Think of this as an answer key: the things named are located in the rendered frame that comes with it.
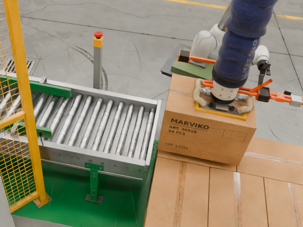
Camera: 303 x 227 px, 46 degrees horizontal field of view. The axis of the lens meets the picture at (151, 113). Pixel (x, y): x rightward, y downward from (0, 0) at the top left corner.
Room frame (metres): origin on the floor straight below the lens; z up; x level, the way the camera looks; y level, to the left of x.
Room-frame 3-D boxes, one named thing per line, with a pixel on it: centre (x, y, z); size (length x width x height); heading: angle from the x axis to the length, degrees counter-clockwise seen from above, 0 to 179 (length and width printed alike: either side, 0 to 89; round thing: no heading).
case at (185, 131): (1.89, -0.39, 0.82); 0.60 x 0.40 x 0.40; 88
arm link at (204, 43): (2.64, -0.33, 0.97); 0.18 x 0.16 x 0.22; 140
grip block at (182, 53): (2.15, -0.16, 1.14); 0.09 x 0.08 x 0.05; 178
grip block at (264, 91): (1.87, -0.70, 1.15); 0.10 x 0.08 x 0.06; 178
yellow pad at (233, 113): (1.79, -0.45, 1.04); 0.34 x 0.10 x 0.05; 88
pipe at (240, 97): (1.88, -0.45, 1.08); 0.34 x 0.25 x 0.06; 88
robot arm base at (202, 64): (2.64, -0.30, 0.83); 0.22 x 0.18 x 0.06; 77
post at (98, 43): (2.41, 0.52, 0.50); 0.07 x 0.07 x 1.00; 88
